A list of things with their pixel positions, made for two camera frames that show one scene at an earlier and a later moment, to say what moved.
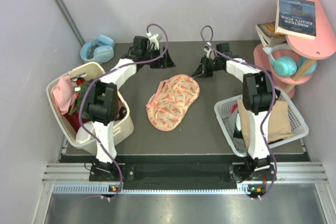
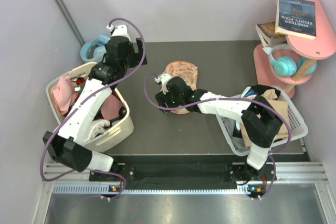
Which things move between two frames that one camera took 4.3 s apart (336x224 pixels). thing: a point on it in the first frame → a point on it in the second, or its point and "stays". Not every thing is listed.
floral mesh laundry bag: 167,108 → 187,71
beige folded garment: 279,124 stays
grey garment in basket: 230,124 stays
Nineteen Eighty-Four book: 295,17 stays
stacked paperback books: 266,32 stays
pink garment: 64,94 stays
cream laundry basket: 63,95 stays
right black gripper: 201,71 → 163,98
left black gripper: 166,62 → 130,49
